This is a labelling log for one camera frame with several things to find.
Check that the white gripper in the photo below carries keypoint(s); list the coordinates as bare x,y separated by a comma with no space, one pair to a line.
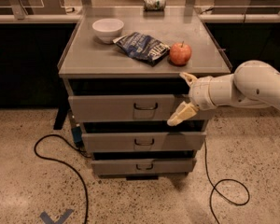
200,92

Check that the grey top drawer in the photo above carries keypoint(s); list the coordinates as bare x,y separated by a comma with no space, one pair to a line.
109,108

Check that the grey drawer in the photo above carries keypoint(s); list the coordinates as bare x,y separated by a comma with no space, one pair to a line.
143,167
130,142
109,108

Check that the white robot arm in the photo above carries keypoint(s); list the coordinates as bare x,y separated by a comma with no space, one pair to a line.
254,84

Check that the grey metal drawer cabinet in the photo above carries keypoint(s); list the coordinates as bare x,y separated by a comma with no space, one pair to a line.
91,67

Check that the grey bottom drawer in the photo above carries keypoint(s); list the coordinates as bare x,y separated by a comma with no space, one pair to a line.
143,167

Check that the grey middle drawer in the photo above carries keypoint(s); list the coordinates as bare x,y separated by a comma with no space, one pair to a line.
130,142

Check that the red apple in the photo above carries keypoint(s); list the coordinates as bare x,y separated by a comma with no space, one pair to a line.
180,53

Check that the dark blue chip bag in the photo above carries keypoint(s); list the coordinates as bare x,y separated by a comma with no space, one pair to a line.
143,48

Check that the crumpled green white can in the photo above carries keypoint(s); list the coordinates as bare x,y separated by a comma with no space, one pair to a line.
152,5

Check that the white ceramic bowl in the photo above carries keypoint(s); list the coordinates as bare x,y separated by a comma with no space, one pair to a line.
108,29

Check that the blue power box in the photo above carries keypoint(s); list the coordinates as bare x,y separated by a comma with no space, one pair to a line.
77,136

